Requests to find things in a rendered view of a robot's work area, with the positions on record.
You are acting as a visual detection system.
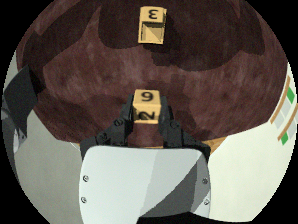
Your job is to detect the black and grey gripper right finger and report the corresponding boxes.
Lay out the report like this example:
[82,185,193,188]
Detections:
[158,96,211,165]

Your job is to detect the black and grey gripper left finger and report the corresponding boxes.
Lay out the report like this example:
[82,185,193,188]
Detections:
[80,94,134,162]

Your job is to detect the yellow number cube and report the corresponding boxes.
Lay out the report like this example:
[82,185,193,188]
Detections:
[133,90,161,123]
[142,7,164,25]

